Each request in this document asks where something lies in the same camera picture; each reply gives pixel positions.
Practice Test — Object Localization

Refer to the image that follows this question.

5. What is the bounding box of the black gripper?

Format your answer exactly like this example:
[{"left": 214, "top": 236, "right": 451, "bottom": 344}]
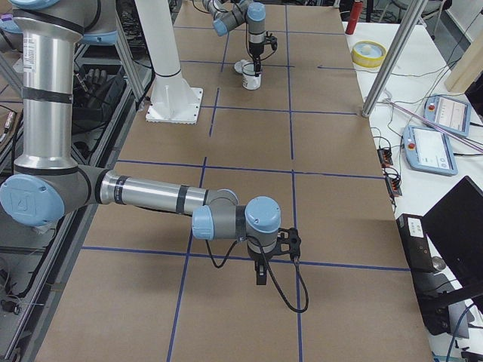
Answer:
[
  {"left": 250, "top": 250, "right": 268, "bottom": 285},
  {"left": 248, "top": 42, "right": 263, "bottom": 74}
]

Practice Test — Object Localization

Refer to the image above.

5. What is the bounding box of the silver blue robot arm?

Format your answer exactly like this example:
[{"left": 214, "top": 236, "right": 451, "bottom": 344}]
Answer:
[
  {"left": 1, "top": 1, "right": 281, "bottom": 285},
  {"left": 202, "top": 0, "right": 266, "bottom": 77}
]

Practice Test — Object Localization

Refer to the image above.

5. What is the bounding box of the white cup lid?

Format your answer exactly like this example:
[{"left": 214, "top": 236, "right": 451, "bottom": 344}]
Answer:
[{"left": 233, "top": 59, "right": 251, "bottom": 75}]

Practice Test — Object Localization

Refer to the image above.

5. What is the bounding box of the white enamel cup blue rim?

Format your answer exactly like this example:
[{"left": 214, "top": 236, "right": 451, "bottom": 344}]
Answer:
[{"left": 242, "top": 74, "right": 262, "bottom": 91}]

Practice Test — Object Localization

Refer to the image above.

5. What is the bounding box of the red bottle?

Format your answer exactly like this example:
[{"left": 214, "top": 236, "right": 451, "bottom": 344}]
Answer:
[{"left": 345, "top": 0, "right": 364, "bottom": 35}]

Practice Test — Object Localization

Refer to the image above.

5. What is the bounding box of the yellow tape roll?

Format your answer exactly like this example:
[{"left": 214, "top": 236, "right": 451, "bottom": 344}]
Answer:
[{"left": 351, "top": 41, "right": 387, "bottom": 69}]

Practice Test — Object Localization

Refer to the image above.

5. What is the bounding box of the brown paper table cover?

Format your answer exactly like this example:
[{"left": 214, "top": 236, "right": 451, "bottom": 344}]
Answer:
[{"left": 36, "top": 3, "right": 432, "bottom": 361}]

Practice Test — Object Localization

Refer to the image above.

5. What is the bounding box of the orange black connector board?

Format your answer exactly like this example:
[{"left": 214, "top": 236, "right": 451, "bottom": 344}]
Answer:
[{"left": 377, "top": 148, "right": 393, "bottom": 167}]

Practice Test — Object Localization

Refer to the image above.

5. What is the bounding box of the black computer box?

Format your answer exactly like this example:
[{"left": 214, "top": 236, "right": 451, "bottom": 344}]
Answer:
[{"left": 396, "top": 213, "right": 469, "bottom": 339}]

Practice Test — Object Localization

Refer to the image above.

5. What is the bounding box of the near blue teach pendant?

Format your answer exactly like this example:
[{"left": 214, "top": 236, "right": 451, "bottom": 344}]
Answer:
[{"left": 402, "top": 125, "right": 458, "bottom": 176}]

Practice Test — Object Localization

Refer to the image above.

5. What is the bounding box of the blue teach pendant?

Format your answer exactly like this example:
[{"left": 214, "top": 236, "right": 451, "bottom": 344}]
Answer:
[
  {"left": 424, "top": 95, "right": 471, "bottom": 137},
  {"left": 402, "top": 125, "right": 458, "bottom": 176}
]

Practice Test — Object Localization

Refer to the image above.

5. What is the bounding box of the black laptop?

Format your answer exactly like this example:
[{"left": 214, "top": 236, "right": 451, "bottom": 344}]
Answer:
[{"left": 422, "top": 176, "right": 482, "bottom": 286}]

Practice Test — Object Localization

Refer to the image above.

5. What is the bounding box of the far blue teach pendant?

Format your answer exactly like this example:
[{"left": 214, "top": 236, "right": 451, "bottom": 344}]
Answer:
[{"left": 424, "top": 95, "right": 471, "bottom": 137}]

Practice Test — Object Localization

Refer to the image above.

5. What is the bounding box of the wooden board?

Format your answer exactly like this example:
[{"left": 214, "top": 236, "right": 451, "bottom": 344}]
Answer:
[{"left": 445, "top": 32, "right": 482, "bottom": 93}]

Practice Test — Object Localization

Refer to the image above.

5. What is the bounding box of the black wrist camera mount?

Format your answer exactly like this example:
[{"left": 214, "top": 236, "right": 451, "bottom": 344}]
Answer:
[{"left": 272, "top": 227, "right": 301, "bottom": 263}]

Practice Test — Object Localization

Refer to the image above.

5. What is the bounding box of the black camera cable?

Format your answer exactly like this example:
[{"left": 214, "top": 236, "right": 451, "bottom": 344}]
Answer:
[{"left": 205, "top": 235, "right": 309, "bottom": 314}]

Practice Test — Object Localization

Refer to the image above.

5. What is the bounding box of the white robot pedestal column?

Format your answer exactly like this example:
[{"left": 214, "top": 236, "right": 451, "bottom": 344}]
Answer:
[{"left": 135, "top": 0, "right": 203, "bottom": 124}]

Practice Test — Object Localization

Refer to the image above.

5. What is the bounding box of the aluminium frame post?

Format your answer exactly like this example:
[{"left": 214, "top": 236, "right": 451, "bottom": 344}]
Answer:
[{"left": 361, "top": 0, "right": 428, "bottom": 118}]

